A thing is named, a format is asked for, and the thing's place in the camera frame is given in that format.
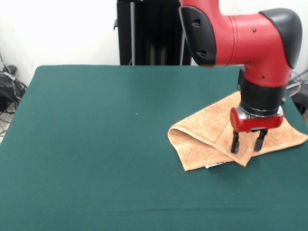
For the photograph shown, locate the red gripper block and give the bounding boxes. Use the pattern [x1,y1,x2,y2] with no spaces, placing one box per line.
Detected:
[230,107,284,154]

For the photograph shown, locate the black furniture frame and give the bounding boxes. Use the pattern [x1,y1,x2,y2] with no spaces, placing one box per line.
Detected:
[292,91,308,116]

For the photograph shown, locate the dark green table cloth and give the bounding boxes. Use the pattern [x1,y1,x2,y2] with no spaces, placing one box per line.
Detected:
[0,64,308,231]

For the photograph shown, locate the grey cable loops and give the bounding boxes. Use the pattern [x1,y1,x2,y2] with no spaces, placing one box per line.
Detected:
[290,69,308,97]

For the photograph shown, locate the black cable tangle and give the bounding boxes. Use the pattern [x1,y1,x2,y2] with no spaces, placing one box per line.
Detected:
[0,64,28,116]

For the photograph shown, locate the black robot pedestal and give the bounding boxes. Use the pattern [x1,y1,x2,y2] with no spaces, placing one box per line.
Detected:
[112,0,193,66]

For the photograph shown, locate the orange terry towel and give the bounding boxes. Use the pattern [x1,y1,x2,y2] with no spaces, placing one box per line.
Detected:
[167,91,308,172]

